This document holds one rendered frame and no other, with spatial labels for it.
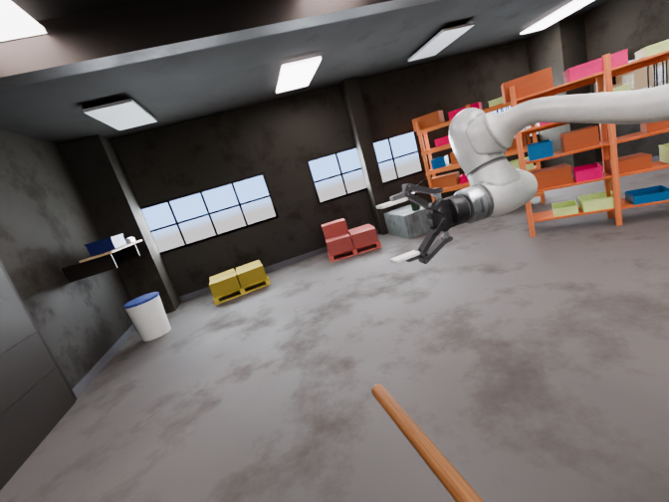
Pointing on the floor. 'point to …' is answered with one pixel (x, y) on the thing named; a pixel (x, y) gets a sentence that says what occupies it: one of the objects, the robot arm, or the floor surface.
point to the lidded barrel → (148, 316)
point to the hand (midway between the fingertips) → (389, 233)
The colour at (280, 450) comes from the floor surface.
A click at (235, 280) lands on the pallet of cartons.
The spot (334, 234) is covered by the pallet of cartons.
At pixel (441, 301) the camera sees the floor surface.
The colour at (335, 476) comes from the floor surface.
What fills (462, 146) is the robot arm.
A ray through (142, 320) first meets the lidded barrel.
